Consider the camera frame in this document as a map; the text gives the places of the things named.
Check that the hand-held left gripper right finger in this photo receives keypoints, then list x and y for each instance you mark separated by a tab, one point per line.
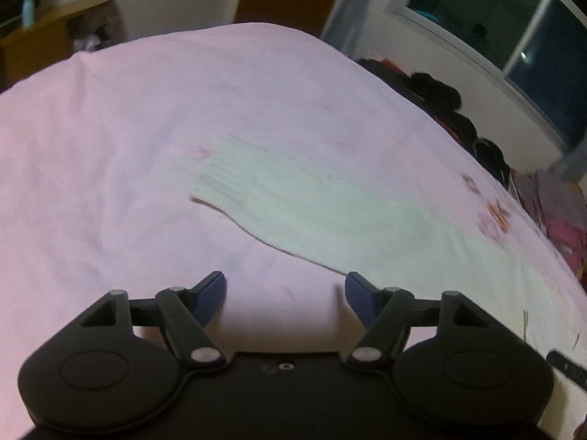
360	292

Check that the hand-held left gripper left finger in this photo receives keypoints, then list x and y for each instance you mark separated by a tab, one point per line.
212	289

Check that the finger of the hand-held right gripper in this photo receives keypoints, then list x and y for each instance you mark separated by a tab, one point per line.
568	365

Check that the pale green cloth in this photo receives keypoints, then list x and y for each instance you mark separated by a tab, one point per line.
330	206

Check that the stack of folded clothes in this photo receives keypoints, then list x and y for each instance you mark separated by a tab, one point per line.
559	220

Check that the pile of dark clothes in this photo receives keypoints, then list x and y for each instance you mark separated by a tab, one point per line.
440	96

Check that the pink floral bed sheet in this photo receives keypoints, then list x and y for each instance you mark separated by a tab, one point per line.
114	146

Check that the grey curtain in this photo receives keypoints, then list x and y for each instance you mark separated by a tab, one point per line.
353	13

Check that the wooden shelf unit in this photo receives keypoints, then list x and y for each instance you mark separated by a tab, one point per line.
41	50

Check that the teal bottle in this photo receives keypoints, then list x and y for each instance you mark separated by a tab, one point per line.
28	11

